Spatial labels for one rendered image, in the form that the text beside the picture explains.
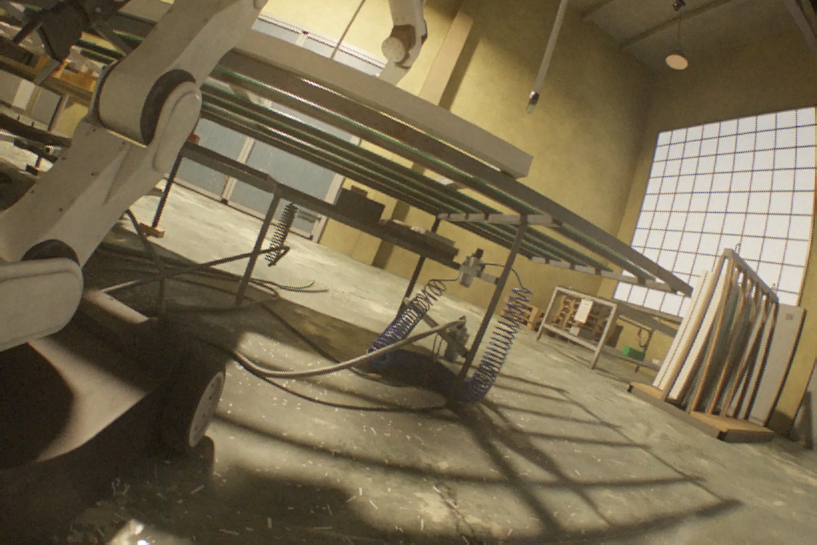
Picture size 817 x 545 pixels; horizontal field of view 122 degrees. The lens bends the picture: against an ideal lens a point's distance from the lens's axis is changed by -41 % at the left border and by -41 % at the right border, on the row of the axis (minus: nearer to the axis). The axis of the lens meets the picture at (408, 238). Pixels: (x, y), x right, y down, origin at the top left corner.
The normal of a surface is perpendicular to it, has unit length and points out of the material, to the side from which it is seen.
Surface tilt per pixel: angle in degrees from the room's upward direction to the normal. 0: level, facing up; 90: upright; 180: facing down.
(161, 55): 62
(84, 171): 51
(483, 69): 90
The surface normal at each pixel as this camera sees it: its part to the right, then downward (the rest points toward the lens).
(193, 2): 0.21, -0.22
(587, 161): 0.24, 0.07
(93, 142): 0.33, -0.58
